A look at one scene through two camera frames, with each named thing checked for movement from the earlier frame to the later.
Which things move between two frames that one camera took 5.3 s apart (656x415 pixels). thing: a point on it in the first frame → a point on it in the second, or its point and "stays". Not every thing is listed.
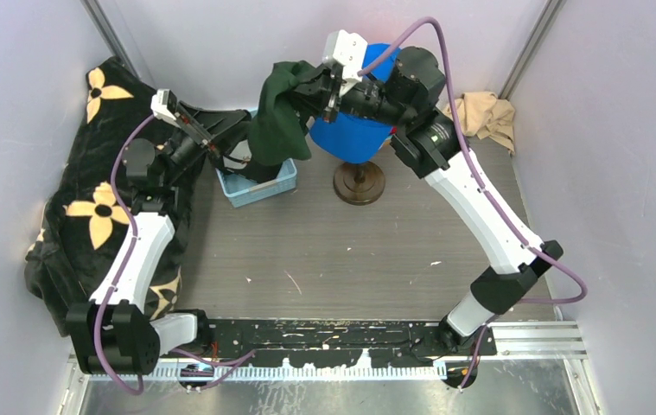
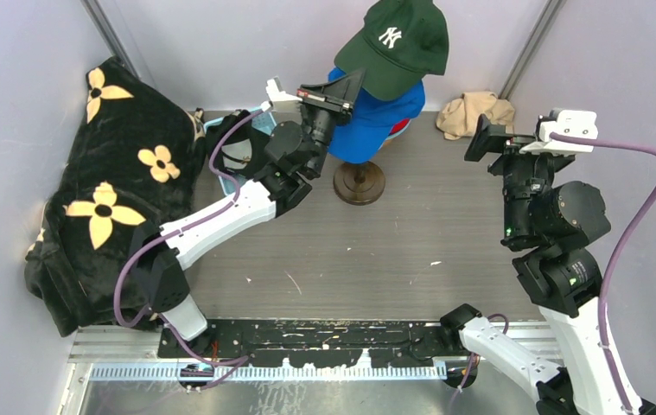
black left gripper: [214, 124] → [339, 96]
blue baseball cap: [353, 139] stays
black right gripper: [315, 103] → [491, 137]
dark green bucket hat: [280, 133] → [401, 42]
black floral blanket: [91, 195] stays
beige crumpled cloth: [484, 114] stays
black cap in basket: [254, 170] stays
